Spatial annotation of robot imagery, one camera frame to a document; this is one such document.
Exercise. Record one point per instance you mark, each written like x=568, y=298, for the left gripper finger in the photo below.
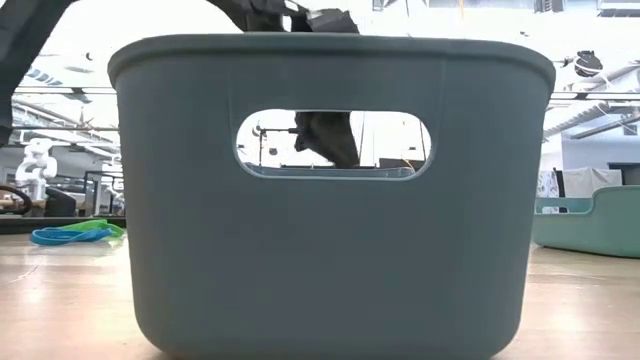
x=327, y=135

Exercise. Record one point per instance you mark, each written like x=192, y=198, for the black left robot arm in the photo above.
x=25, y=50

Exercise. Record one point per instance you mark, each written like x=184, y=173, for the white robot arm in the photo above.
x=35, y=165

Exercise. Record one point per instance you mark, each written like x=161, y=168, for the green rubber band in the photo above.
x=97, y=227

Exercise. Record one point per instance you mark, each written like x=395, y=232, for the blue rubber band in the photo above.
x=60, y=238

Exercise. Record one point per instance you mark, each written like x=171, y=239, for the black computer case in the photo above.
x=395, y=164

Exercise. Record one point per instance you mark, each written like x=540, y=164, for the dark teal plastic basket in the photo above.
x=320, y=250

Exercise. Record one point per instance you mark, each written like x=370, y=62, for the white draped cloth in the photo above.
x=592, y=182

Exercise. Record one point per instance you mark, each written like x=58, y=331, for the black seat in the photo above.
x=60, y=202

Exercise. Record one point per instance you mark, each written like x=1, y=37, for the light teal plastic basket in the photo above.
x=600, y=230

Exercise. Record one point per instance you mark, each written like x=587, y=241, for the black curved tube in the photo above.
x=20, y=189

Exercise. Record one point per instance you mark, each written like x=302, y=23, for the black distant rig frame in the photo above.
x=260, y=147

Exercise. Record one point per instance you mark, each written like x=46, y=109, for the black post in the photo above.
x=558, y=190

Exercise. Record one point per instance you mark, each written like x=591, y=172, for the black metal cart frame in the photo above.
x=86, y=192

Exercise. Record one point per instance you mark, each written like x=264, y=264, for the black dome camera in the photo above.
x=587, y=64

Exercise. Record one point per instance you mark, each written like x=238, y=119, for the black metal table frame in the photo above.
x=15, y=225

